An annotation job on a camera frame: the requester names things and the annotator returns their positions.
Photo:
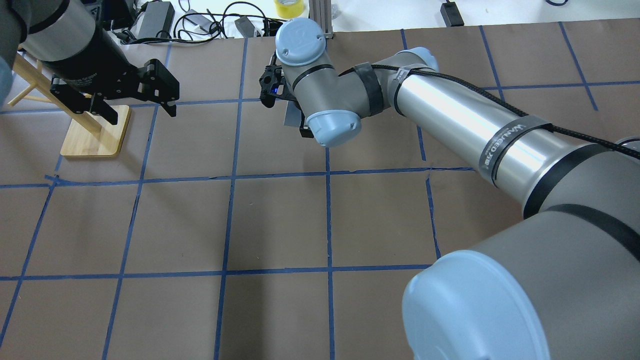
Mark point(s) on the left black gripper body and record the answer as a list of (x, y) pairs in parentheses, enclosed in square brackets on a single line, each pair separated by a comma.
[(86, 66)]

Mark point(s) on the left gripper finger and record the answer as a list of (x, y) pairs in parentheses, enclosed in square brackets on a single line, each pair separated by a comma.
[(169, 105), (78, 103)]

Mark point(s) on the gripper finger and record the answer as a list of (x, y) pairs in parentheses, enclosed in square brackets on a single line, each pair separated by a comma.
[(306, 131)]

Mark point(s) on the light blue cup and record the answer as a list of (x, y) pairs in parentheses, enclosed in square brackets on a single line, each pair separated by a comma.
[(294, 116)]

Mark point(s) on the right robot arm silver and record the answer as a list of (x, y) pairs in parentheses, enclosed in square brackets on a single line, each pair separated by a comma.
[(563, 283)]

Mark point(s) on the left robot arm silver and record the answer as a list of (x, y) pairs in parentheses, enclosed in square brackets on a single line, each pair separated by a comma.
[(47, 29)]

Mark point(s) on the wooden cup stand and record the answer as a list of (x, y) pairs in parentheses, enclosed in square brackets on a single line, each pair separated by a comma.
[(89, 135)]

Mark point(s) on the black power brick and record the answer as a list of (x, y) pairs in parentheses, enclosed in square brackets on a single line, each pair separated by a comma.
[(157, 18)]

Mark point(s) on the yellow tape roll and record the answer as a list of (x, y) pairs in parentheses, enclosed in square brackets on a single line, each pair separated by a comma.
[(289, 9)]

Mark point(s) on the black power adapter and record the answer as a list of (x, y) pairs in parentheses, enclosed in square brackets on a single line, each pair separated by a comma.
[(451, 14)]

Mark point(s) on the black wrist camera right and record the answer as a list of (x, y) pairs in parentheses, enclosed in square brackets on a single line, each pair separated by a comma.
[(270, 82)]

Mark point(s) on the aluminium frame post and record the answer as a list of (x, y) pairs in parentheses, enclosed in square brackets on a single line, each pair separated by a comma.
[(320, 11)]

